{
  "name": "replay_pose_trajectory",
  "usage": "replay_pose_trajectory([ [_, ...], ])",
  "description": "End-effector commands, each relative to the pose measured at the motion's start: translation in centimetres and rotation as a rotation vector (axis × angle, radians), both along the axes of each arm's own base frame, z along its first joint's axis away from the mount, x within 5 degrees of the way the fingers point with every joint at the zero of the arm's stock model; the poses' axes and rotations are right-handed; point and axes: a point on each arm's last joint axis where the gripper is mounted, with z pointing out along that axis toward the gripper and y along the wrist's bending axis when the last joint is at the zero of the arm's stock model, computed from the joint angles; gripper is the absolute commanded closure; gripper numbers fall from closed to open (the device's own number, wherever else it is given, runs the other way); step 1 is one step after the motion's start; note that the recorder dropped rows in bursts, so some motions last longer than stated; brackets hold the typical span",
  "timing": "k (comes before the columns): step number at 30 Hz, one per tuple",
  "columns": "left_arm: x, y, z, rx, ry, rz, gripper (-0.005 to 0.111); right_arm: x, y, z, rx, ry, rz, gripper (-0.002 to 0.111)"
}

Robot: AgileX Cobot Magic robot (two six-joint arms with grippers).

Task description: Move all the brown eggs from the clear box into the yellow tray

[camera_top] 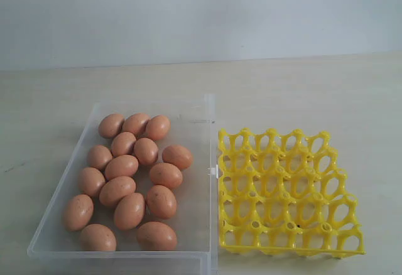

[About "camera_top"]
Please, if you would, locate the brown egg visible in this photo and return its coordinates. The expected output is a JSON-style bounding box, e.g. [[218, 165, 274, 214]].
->
[[146, 185, 177, 219], [161, 144, 193, 170], [98, 113, 125, 139], [104, 154, 139, 181], [79, 224, 117, 252], [78, 167, 106, 198], [136, 221, 177, 251], [114, 193, 146, 230], [99, 176, 136, 207], [111, 132, 136, 157], [133, 137, 159, 166], [145, 115, 171, 141], [63, 194, 94, 231], [87, 145, 113, 171], [122, 113, 150, 137], [149, 163, 183, 190]]

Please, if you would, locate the clear plastic bin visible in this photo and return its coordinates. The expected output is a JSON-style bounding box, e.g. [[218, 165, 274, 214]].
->
[[27, 94, 217, 274]]

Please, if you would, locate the yellow plastic egg tray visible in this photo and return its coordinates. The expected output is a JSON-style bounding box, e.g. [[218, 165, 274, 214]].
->
[[217, 128, 365, 259]]

